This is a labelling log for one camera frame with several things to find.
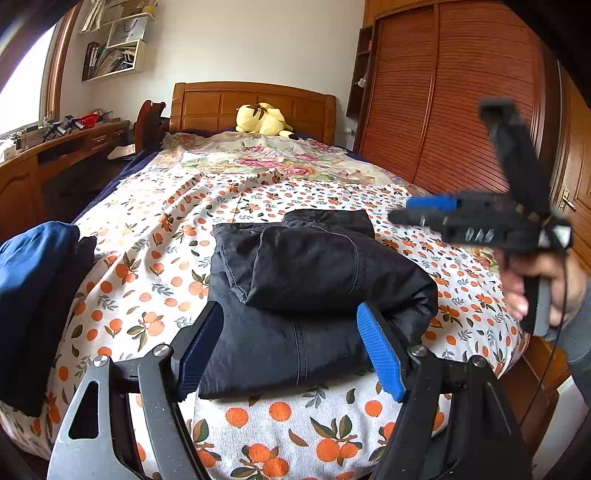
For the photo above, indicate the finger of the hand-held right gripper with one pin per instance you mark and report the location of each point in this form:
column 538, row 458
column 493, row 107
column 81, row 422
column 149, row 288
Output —
column 431, row 202
column 418, row 218

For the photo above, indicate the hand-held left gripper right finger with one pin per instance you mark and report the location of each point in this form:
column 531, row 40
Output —
column 381, row 350

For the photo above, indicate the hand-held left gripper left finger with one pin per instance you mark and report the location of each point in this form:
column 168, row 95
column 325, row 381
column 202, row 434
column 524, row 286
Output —
column 201, row 350

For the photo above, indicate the black jacket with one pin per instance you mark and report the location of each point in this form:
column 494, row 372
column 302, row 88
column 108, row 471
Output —
column 300, row 286

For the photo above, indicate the person's right forearm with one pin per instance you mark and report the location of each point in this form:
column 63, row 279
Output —
column 577, row 337

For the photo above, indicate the person's right hand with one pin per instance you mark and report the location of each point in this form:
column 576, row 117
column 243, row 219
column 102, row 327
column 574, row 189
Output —
column 517, row 286

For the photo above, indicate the wooden slatted wardrobe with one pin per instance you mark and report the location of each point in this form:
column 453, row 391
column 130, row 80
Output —
column 461, row 92

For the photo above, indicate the orange fruit print bed sheet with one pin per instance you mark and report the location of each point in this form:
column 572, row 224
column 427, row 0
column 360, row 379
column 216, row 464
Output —
column 152, row 217

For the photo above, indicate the narrow wooden open shelf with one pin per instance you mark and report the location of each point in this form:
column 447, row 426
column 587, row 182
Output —
column 358, row 74

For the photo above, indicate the floral blanket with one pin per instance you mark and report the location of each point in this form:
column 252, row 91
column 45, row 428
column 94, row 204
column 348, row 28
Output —
column 277, row 154

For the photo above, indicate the blue garment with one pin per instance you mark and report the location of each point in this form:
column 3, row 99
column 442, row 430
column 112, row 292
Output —
column 32, row 277

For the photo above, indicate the yellow plush toy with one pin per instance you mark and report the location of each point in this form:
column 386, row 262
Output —
column 258, row 120

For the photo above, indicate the white cloth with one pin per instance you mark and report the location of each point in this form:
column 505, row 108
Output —
column 122, row 152

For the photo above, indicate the dark wooden chair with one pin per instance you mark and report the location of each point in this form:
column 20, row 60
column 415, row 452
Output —
column 147, row 120

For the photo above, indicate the wooden bed headboard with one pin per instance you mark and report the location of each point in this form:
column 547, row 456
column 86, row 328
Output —
column 207, row 106

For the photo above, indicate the wooden desk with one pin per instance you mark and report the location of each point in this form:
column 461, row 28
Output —
column 23, row 184

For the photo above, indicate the red item on desk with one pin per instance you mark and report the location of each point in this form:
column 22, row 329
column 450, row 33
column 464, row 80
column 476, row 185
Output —
column 87, row 120

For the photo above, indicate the window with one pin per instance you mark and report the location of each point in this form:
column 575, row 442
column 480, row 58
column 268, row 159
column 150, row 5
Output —
column 23, row 92

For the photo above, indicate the white wall shelf with books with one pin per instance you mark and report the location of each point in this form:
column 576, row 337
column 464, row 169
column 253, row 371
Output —
column 120, row 50

